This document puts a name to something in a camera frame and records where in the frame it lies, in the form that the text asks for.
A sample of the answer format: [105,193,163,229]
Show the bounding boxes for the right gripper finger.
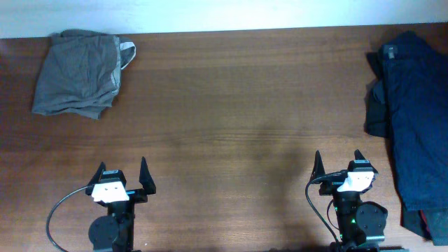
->
[353,149,378,174]
[309,150,326,182]

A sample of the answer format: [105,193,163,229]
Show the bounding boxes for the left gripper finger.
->
[139,157,156,195]
[88,162,106,186]

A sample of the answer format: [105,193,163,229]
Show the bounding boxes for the black garment with red trim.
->
[365,52,447,246]

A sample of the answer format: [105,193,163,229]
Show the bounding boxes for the navy blue shorts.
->
[380,31,447,211]

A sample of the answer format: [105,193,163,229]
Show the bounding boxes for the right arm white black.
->
[304,150,404,252]

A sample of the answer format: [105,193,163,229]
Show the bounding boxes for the grey folded garment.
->
[31,29,137,120]

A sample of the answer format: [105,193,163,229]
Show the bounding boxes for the left black cable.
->
[45,185,95,252]

